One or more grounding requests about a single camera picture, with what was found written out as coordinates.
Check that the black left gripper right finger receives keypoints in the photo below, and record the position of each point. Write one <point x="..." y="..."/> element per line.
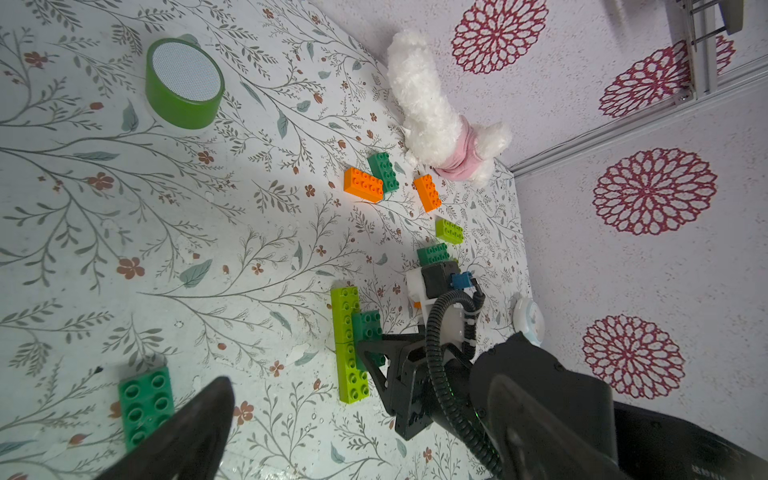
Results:
<point x="533" y="443"/>

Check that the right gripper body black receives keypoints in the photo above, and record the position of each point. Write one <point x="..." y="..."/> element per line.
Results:
<point x="397" y="365"/>

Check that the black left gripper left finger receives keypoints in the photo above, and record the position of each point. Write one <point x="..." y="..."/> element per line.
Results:
<point x="190" y="445"/>

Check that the long lime green lego brick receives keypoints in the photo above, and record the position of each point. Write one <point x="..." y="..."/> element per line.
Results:
<point x="352" y="382"/>

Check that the dark green lego brick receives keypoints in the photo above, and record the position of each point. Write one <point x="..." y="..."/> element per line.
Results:
<point x="366" y="327"/>
<point x="382" y="168"/>
<point x="146" y="402"/>

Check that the orange lego brick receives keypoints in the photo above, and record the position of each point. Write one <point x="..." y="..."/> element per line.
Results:
<point x="363" y="185"/>
<point x="428" y="194"/>

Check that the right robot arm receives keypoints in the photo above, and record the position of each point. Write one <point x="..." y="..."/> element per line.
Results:
<point x="644" y="444"/>

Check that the dark green lego brick front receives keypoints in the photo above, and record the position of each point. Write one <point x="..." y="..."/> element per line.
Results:
<point x="146" y="402"/>

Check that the lime lego brick back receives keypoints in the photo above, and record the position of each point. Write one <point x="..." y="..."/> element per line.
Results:
<point x="449" y="232"/>

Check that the dark green lego brick back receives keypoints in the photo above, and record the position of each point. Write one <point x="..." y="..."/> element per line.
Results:
<point x="382" y="168"/>

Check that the white pink plush toy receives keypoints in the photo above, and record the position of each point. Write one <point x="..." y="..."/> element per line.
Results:
<point x="436" y="135"/>

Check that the green tape roll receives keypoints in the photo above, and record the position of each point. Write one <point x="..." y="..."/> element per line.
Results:
<point x="184" y="85"/>

